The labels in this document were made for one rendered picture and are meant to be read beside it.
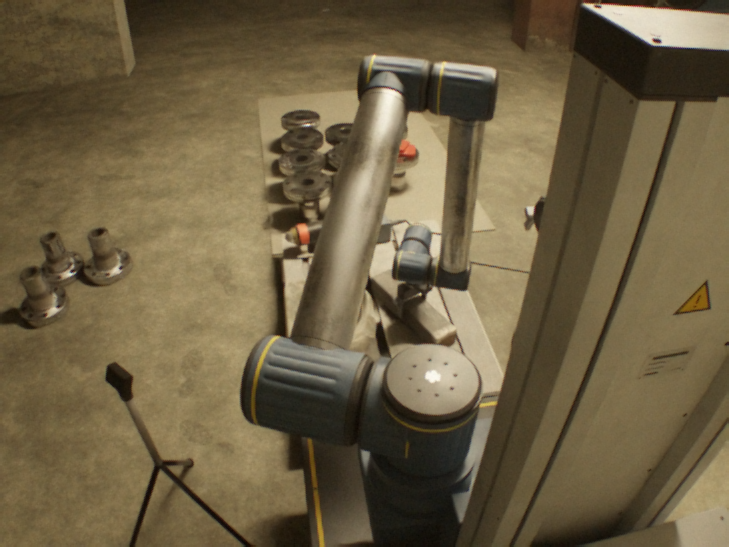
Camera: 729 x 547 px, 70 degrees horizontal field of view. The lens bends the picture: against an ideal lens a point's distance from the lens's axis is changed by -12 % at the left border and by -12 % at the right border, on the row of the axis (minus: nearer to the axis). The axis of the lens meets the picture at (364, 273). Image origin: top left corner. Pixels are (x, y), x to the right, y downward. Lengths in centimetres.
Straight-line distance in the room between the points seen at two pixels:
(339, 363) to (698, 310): 70
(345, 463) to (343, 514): 17
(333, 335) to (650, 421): 65
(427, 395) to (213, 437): 135
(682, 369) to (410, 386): 51
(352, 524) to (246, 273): 164
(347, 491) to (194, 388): 99
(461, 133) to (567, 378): 107
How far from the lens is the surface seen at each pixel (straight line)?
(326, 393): 114
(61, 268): 323
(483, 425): 151
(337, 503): 170
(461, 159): 168
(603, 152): 52
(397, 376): 112
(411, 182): 360
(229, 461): 223
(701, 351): 83
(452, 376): 113
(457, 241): 189
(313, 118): 385
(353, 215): 132
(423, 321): 233
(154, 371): 259
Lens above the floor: 185
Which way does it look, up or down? 40 degrees down
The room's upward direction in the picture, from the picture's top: straight up
